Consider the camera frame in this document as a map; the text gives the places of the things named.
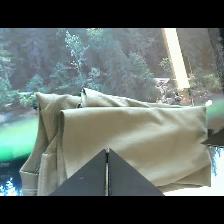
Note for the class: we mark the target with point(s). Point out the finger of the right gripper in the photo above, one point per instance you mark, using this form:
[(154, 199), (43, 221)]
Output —
[(216, 139)]

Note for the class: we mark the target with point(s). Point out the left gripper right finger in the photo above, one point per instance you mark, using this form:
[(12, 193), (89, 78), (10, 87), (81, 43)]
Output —
[(126, 180)]

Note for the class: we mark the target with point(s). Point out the khaki shirt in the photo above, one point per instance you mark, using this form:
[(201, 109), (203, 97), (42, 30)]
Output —
[(140, 140)]

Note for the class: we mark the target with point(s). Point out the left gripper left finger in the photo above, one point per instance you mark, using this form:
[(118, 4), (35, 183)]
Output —
[(88, 180)]

